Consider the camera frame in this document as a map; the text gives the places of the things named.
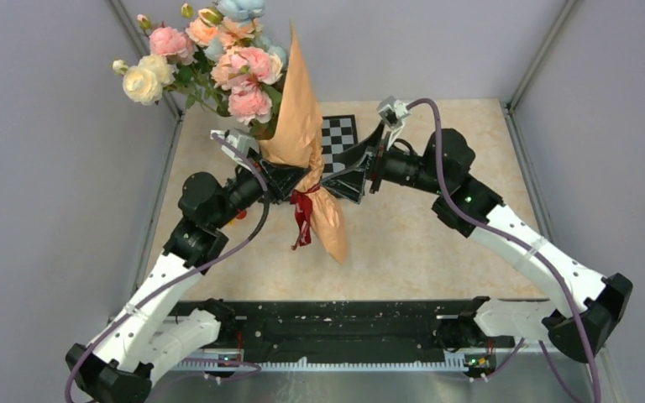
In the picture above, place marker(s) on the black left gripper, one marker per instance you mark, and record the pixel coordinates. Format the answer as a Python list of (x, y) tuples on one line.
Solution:
[(280, 179)]

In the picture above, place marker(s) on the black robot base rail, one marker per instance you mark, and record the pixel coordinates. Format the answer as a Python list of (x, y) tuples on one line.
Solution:
[(346, 332)]

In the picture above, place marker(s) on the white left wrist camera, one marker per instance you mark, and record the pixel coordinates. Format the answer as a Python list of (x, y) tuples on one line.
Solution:
[(237, 144)]

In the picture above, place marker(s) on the dark red ribbon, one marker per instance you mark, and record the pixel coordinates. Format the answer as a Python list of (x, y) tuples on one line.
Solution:
[(303, 215)]

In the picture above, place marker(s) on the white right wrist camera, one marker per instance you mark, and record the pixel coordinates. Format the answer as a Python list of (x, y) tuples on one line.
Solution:
[(394, 114)]

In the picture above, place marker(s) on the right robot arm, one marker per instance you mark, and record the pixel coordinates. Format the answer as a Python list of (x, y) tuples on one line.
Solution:
[(580, 307)]

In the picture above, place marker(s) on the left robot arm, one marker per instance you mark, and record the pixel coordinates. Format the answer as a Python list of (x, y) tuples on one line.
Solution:
[(127, 359)]

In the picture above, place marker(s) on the red yellow toy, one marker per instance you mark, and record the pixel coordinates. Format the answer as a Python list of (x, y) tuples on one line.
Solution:
[(241, 215)]

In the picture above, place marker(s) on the black white checkerboard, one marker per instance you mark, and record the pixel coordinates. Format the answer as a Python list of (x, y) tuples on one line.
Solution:
[(339, 133)]

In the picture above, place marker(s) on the orange paper bouquet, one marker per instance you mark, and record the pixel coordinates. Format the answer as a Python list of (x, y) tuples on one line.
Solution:
[(271, 93)]

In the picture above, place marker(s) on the flower bunch in vase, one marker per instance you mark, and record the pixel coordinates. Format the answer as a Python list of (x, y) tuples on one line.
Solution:
[(170, 63)]

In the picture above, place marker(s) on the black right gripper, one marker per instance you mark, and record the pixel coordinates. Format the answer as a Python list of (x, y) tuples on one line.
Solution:
[(350, 182)]

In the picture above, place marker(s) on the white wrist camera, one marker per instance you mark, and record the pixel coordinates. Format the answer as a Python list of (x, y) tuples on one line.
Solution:
[(394, 114), (237, 144)]

